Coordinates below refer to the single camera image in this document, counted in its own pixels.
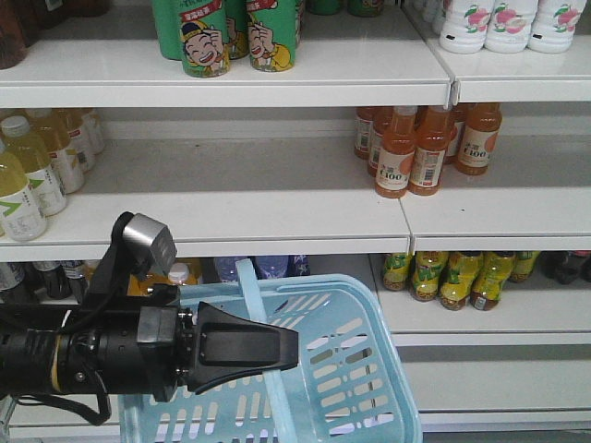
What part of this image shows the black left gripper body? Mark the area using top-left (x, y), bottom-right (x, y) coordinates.
top-left (96, 283), bottom-right (192, 401)

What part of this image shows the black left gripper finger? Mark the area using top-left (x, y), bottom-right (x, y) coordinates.
top-left (186, 302), bottom-right (299, 394)

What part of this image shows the light blue plastic basket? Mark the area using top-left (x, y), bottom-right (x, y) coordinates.
top-left (119, 274), bottom-right (423, 442)

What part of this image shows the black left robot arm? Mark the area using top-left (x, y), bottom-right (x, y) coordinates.
top-left (1, 284), bottom-right (299, 402)

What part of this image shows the blue sports drink bottle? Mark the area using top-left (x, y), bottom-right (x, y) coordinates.
top-left (213, 256), bottom-right (247, 282)
top-left (255, 255), bottom-right (289, 280)

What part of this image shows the yellow orange juice bottle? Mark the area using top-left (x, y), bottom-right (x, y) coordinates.
top-left (168, 257), bottom-right (203, 285)

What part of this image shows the dark tea bottle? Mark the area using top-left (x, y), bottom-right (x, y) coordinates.
top-left (32, 261), bottom-right (71, 300)
top-left (1, 262), bottom-right (39, 305)

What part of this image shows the yellow lemon tea bottle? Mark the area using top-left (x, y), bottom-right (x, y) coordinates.
top-left (440, 251), bottom-right (484, 311)
top-left (509, 251), bottom-right (540, 282)
top-left (381, 253), bottom-right (414, 292)
top-left (470, 251), bottom-right (516, 311)
top-left (411, 251), bottom-right (449, 302)

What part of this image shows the pale green tea bottle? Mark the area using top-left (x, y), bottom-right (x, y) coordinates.
top-left (26, 108), bottom-right (84, 194)
top-left (1, 142), bottom-right (47, 242)
top-left (1, 115), bottom-right (66, 216)

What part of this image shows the orange C100 juice bottle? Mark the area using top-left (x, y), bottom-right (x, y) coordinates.
top-left (408, 106), bottom-right (450, 196)
top-left (454, 102), bottom-right (502, 175)
top-left (375, 106), bottom-right (417, 198)

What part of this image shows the white metal shelving unit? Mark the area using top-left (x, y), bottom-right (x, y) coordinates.
top-left (1, 1), bottom-right (590, 442)

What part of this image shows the green cartoon tea bottle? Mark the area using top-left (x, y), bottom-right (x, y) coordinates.
top-left (246, 0), bottom-right (297, 72)
top-left (175, 0), bottom-right (230, 78)

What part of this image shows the plastic cola bottle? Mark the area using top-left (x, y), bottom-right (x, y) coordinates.
top-left (540, 250), bottom-right (590, 284)

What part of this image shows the white peach drink bottle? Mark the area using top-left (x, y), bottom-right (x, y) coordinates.
top-left (527, 0), bottom-right (586, 54)
top-left (439, 0), bottom-right (494, 54)
top-left (485, 0), bottom-right (538, 54)

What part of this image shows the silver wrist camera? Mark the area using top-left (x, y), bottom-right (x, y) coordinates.
top-left (122, 213), bottom-right (177, 279)

